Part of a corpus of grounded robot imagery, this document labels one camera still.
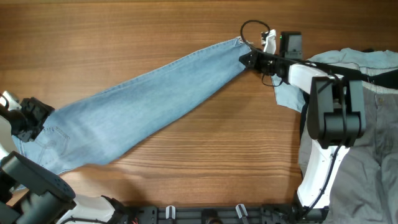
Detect grey trousers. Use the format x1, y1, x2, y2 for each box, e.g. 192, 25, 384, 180
297, 85, 398, 224

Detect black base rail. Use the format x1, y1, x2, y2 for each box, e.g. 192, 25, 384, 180
105, 197, 312, 224

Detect light blue denim jeans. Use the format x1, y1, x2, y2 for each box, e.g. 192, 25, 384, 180
14, 37, 249, 174

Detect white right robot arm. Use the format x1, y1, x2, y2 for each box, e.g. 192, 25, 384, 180
239, 30, 366, 220

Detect light blue t-shirt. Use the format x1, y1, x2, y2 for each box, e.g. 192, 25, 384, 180
274, 48, 397, 112

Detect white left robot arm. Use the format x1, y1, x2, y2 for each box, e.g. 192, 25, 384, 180
1, 91, 122, 223

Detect black garment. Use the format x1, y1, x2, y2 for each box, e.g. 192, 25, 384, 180
289, 62, 397, 140

